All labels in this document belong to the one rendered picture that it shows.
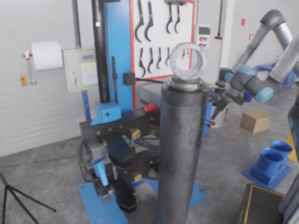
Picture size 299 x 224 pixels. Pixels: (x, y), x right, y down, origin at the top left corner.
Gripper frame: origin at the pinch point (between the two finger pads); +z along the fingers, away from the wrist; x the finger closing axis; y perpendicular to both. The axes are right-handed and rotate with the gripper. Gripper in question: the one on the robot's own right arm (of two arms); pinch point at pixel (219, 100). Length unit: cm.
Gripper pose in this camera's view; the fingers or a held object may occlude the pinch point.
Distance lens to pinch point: 189.5
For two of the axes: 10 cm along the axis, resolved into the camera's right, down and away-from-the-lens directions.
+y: 3.0, 4.0, -8.7
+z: 0.0, 9.1, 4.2
